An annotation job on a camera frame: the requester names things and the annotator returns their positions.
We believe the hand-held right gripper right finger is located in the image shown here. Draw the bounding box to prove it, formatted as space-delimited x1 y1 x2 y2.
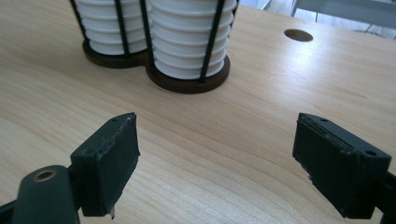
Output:
291 112 392 219

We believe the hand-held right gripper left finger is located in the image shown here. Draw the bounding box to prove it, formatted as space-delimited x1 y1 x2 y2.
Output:
70 112 141 218

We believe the grey metal desk frame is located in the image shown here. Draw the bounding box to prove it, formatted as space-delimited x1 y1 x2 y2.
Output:
290 0 396 21

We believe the short stack of white cups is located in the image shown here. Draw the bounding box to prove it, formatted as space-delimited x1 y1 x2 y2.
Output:
74 0 150 56

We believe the tall stack of white cups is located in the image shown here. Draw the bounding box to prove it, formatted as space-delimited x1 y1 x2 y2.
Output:
148 0 239 80

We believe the black wire cup holder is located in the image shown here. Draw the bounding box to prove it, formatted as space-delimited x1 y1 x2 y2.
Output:
68 0 241 94

